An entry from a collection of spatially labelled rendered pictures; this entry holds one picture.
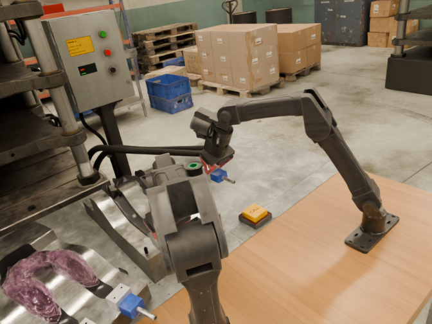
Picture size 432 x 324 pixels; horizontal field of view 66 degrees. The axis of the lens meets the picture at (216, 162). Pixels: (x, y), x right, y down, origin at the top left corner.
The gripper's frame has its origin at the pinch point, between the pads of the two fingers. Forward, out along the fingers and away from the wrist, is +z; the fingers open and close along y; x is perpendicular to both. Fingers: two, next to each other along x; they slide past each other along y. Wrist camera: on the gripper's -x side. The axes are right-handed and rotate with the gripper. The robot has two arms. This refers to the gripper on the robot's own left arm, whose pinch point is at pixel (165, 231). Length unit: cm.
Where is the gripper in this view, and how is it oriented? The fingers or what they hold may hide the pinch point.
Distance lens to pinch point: 93.0
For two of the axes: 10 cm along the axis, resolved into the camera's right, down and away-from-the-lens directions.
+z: -2.1, 6.1, 7.6
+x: 6.3, 6.8, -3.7
